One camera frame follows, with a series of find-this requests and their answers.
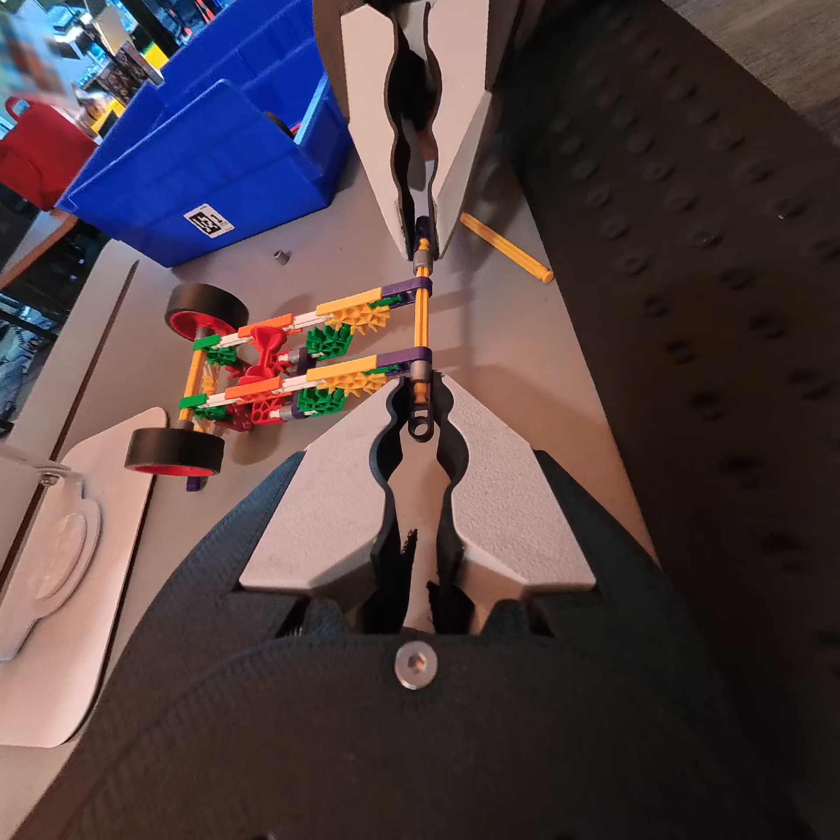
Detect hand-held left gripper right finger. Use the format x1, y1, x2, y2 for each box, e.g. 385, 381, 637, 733
428, 371, 598, 634

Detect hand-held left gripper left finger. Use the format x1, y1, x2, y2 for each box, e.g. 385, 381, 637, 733
238, 379, 421, 634

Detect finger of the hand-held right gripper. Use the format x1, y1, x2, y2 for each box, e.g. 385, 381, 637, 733
341, 0, 418, 261
419, 0, 497, 259

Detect yellow plastic rod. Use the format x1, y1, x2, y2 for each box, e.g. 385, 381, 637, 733
459, 212, 555, 285

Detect blue bin with white tag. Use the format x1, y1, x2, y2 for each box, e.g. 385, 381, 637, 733
56, 0, 357, 269

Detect colourful toy construction car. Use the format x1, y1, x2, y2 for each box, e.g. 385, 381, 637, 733
125, 217, 437, 493

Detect white document stand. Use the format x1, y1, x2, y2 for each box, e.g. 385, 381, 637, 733
0, 406, 169, 749

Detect red fabric bag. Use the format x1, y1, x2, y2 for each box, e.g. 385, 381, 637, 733
0, 97, 99, 211

